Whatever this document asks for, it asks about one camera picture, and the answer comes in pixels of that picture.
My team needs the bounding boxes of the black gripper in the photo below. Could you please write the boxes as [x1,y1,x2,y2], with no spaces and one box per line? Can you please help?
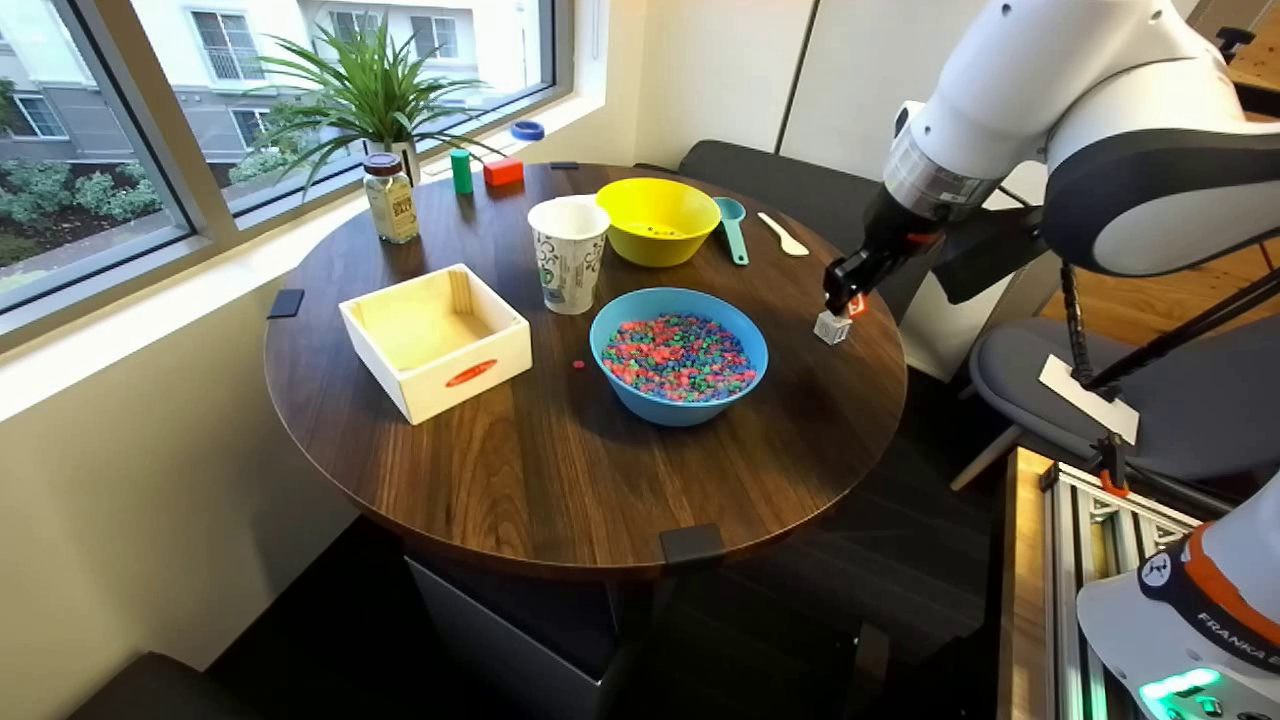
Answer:
[817,193,950,318]

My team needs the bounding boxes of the robot base orange band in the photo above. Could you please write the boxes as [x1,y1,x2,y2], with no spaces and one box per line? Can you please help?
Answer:
[1073,470,1280,720]

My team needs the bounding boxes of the wooden block blue one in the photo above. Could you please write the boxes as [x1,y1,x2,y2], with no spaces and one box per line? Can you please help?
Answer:
[809,307,855,351]

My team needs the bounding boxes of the white plastic spoon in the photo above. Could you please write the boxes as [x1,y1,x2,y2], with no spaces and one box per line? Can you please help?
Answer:
[753,208,812,259]

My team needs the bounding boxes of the dark grey fabric chair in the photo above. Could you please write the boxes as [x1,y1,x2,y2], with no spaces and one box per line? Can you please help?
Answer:
[676,135,954,325]

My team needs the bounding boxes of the teal measuring scoop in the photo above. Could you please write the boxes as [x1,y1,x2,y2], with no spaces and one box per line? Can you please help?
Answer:
[711,194,755,266]

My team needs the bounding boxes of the black wrist connector box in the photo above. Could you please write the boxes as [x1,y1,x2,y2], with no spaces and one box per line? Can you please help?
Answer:
[931,204,1053,307]

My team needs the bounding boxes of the blue bowl of colourful beads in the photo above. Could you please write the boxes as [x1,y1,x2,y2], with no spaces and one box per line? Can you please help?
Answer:
[586,283,775,432]

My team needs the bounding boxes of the yellow plastic bowl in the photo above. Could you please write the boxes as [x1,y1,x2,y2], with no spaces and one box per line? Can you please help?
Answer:
[591,174,724,270]

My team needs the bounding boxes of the white card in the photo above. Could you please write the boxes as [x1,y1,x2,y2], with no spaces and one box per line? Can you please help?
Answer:
[1038,348,1150,448]

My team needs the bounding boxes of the patterned paper cup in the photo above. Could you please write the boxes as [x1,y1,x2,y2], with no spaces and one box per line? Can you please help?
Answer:
[523,193,615,318]

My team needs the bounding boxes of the blue-grey chair metal legs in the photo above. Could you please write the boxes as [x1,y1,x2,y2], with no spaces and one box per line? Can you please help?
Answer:
[950,310,1280,514]

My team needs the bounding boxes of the white wooden box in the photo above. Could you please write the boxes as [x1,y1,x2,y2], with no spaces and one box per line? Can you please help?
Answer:
[336,259,537,427]

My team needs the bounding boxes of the labelled glass jar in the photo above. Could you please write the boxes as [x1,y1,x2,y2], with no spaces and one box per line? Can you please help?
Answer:
[359,152,423,246]

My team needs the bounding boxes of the green potted plant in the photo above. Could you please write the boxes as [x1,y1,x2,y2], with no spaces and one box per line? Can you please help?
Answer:
[245,11,504,193]

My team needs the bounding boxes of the dark grey seat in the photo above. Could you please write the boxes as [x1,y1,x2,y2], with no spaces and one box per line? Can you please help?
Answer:
[72,648,261,720]

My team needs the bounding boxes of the thick black cable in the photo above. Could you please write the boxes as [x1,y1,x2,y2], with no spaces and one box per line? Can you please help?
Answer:
[1057,254,1280,405]

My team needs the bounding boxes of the grey table pedestal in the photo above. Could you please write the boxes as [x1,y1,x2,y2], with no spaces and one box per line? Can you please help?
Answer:
[403,550,633,720]

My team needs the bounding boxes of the grey window frame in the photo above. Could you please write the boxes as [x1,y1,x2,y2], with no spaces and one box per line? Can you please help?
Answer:
[0,0,591,357]

